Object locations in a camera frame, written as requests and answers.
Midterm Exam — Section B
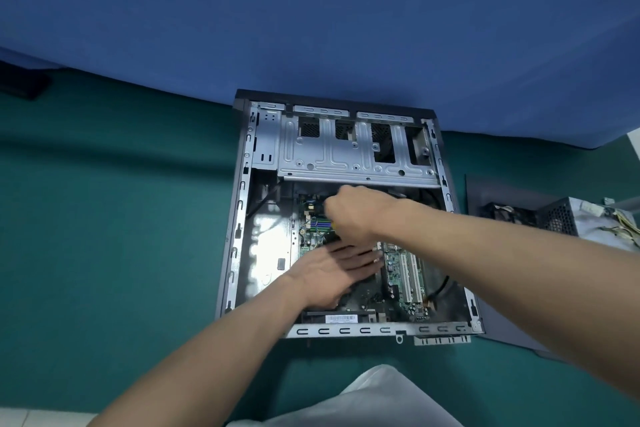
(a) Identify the person's left hand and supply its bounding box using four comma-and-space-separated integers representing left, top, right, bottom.
287, 241, 386, 311

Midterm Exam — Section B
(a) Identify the person's right hand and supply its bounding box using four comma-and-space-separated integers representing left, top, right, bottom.
322, 185, 402, 248

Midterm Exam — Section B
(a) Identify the silver metal drive cage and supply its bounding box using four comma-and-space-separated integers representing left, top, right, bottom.
277, 113, 441, 189

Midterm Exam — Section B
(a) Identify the desktop computer case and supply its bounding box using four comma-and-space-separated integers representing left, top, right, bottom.
215, 88, 487, 346

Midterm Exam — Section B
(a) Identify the green motherboard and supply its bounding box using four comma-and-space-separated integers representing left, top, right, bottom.
297, 190, 432, 324

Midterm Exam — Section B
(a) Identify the black side panel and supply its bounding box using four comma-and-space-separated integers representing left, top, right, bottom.
464, 173, 640, 364

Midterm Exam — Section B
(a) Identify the hard drive with cables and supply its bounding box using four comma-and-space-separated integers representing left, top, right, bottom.
487, 201, 542, 230

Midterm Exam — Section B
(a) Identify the silver power supply unit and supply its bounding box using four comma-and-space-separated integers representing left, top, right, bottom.
533, 196, 640, 254

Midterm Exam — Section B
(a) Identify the yellow and black cable bundle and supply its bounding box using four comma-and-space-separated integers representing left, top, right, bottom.
579, 198, 640, 250

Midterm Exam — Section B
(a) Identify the person's right forearm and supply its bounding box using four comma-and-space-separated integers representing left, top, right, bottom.
387, 200, 640, 404

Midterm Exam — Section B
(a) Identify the person's left forearm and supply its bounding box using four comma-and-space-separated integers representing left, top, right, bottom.
87, 274, 313, 427

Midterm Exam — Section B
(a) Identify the person's white shirt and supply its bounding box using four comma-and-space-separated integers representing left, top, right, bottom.
259, 364, 466, 427

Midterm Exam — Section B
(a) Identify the blue cloth curtain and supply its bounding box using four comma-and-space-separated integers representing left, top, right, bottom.
0, 0, 640, 150

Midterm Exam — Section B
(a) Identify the green floor mat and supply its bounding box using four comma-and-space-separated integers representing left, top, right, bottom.
0, 65, 640, 427

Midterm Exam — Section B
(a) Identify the black flat base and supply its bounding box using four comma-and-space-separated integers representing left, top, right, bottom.
0, 60, 54, 102

